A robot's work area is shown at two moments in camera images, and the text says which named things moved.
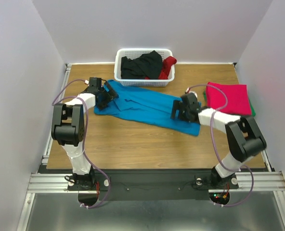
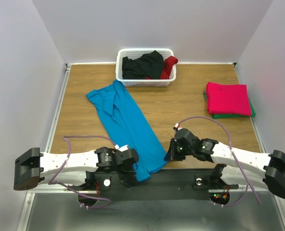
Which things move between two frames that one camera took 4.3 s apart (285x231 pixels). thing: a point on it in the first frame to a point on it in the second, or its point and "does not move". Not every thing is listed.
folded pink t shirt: [239, 102] does not move
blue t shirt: [138, 105] to [129, 127]
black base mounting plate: [149, 185] does not move
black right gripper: [181, 110] to [172, 151]
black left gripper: [110, 96] to [130, 176]
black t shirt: [148, 65] does not move
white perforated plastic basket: [131, 53] does not move
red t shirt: [167, 62] does not move
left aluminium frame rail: [58, 98] does not move
